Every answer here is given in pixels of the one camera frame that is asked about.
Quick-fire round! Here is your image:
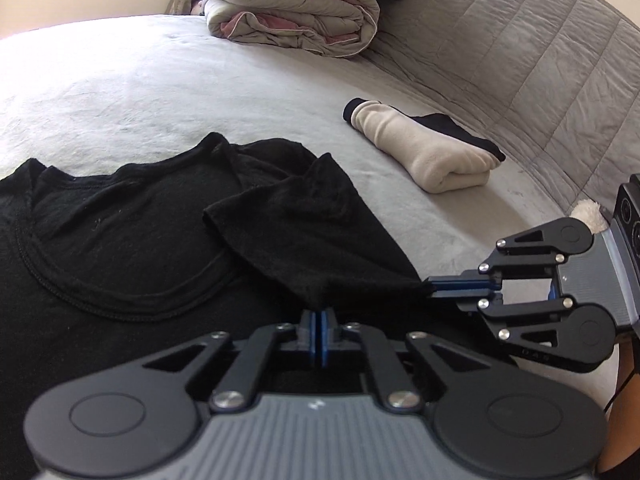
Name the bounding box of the folded cream garment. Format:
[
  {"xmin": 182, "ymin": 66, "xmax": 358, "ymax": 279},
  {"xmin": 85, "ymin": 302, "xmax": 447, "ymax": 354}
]
[{"xmin": 342, "ymin": 97, "xmax": 507, "ymax": 193}]

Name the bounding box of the folded grey pink quilt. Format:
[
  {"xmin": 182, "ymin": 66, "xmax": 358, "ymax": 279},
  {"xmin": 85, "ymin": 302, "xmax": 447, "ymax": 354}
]
[{"xmin": 200, "ymin": 0, "xmax": 381, "ymax": 58}]

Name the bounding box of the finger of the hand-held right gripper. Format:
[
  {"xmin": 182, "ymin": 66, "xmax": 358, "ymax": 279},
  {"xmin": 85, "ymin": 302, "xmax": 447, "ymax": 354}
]
[
  {"xmin": 428, "ymin": 223, "xmax": 567, "ymax": 289},
  {"xmin": 428, "ymin": 288, "xmax": 576, "ymax": 348}
]

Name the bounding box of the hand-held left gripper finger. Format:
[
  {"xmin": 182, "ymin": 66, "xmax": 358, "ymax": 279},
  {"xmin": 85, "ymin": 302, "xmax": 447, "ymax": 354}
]
[
  {"xmin": 142, "ymin": 310, "xmax": 321, "ymax": 413},
  {"xmin": 320, "ymin": 310, "xmax": 497, "ymax": 413}
]

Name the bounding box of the black shirt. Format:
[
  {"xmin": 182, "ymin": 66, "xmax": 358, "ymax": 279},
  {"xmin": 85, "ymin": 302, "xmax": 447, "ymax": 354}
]
[{"xmin": 0, "ymin": 132, "xmax": 432, "ymax": 480}]

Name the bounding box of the grey quilted headboard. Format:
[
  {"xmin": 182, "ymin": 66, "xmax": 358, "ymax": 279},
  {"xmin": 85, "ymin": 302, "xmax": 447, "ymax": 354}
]
[{"xmin": 350, "ymin": 0, "xmax": 640, "ymax": 221}]

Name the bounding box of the white plush toy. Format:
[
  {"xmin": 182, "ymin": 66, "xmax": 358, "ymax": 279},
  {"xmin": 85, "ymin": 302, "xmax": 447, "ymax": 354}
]
[{"xmin": 570, "ymin": 200, "xmax": 610, "ymax": 236}]

